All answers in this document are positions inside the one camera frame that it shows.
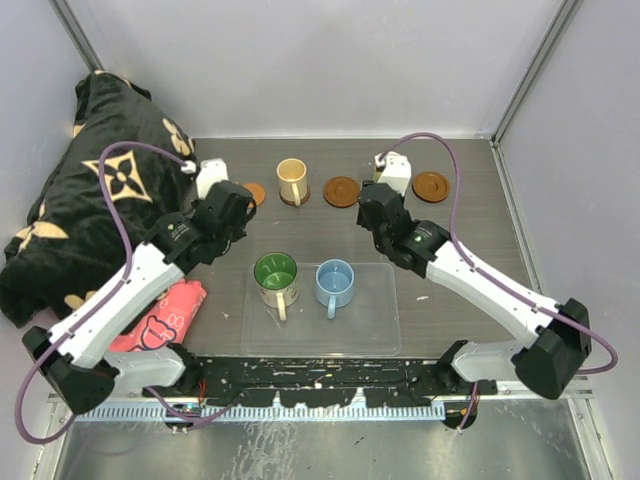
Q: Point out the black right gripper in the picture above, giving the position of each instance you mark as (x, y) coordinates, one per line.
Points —
(362, 220)

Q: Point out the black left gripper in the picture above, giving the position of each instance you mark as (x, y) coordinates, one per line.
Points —
(238, 232)

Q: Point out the brown ringed wooden coaster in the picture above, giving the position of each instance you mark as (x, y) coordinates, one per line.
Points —
(341, 191)

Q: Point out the orange coaster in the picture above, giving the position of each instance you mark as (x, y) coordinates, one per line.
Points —
(258, 192)

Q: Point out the light brown ringed coaster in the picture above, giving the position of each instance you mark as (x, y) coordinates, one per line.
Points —
(431, 187)

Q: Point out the blue mug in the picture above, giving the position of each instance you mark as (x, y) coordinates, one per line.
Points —
(334, 285)

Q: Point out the yellow mug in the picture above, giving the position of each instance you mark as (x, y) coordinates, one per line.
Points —
(292, 179)

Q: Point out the olive green white mug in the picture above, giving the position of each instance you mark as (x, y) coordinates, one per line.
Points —
(379, 165)

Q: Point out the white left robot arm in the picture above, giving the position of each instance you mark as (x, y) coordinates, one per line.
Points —
(74, 355)

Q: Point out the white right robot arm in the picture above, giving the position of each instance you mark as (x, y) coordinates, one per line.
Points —
(549, 342)

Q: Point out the green interior mug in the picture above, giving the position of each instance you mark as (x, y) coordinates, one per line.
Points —
(276, 275)

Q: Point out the clear plastic tray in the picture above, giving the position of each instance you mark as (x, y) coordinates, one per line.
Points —
(367, 327)

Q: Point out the pink printed cloth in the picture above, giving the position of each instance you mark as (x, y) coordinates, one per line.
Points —
(168, 321)

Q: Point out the black floral plush blanket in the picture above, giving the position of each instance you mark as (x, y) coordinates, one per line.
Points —
(71, 246)

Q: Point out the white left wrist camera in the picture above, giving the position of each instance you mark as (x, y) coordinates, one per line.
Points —
(207, 173)

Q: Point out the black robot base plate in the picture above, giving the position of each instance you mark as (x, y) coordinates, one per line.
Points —
(258, 382)

